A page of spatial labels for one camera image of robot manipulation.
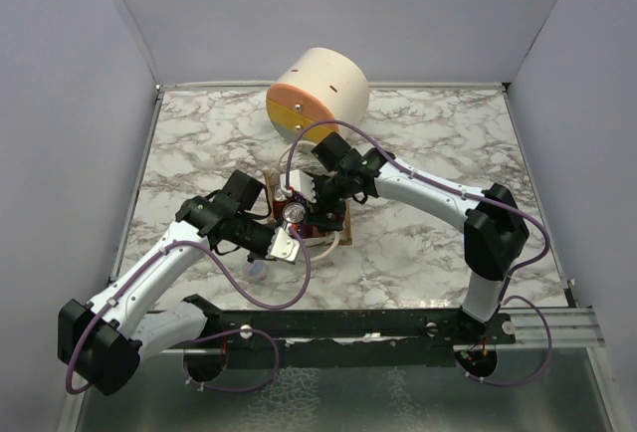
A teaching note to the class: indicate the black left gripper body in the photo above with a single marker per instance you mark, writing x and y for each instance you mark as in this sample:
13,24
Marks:
257,251

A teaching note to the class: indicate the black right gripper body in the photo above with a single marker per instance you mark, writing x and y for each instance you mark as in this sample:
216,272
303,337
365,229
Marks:
330,195

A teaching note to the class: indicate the purple soda can front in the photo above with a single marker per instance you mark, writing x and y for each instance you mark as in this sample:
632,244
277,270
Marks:
293,214

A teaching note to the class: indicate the brown canvas bag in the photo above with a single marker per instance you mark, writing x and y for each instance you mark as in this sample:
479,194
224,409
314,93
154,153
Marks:
331,240

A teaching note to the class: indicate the red soda can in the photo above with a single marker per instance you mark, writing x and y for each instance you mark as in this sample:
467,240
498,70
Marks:
312,231
280,201

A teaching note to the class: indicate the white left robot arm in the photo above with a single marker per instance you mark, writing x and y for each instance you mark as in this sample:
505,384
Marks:
106,339

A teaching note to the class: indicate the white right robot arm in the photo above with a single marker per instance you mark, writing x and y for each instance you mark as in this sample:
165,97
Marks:
494,235

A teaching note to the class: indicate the small clear plastic cup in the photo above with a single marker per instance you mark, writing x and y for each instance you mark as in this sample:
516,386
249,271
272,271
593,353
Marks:
255,271

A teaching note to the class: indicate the cream cylindrical drawer cabinet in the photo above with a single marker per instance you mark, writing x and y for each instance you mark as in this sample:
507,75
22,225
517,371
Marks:
321,84

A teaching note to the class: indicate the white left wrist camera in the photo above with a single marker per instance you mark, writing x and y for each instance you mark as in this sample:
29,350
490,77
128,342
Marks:
283,247

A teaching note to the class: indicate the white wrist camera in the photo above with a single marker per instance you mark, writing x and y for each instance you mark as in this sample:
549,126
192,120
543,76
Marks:
298,183
283,247

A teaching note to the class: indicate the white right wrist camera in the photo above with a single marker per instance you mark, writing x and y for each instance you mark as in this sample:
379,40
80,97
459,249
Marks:
298,183

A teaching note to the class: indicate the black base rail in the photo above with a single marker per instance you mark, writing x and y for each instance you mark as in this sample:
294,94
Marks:
338,338

